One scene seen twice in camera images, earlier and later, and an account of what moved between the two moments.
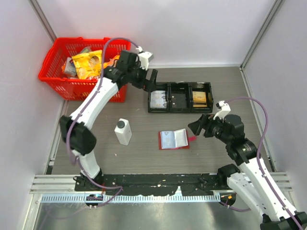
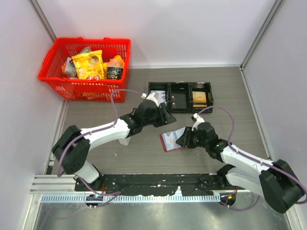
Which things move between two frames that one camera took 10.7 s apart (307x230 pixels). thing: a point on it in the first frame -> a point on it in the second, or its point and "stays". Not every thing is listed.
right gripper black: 196,126 -> 184,140
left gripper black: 150,85 -> 167,117
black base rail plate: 136,184 stays
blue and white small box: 70,68 stays
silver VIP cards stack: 158,99 stays
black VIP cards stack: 178,100 stays
